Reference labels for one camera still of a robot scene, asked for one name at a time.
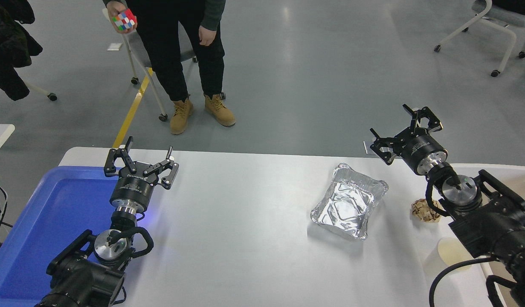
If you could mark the white chair leg with caster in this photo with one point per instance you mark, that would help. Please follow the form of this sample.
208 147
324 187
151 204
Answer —
38 89

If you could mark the crumpled tan paper ball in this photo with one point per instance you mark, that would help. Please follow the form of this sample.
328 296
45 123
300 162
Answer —
422 211

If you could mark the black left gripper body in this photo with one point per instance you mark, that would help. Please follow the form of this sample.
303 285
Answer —
132 192

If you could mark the multicoloured puzzle cube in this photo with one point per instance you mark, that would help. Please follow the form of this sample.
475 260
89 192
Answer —
125 20

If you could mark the white paper cup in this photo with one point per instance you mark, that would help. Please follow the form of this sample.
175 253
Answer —
450 253

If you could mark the silver floor plate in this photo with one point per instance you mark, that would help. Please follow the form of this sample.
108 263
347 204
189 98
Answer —
371 148

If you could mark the silver foil tray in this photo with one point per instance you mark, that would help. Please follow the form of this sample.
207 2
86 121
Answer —
347 204

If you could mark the black jacket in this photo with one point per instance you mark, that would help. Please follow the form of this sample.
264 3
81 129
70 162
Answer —
10 42

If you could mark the person's left hand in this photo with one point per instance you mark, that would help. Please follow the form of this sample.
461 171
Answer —
207 36

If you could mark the person's right hand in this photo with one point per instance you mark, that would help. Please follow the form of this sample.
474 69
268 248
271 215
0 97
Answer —
111 10

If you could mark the blue plastic tray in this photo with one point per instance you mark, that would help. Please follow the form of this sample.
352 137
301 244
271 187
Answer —
53 213

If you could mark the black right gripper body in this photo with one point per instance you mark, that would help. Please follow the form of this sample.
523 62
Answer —
422 151

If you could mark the large pale bin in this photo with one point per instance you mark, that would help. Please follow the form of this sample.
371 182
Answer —
522 183

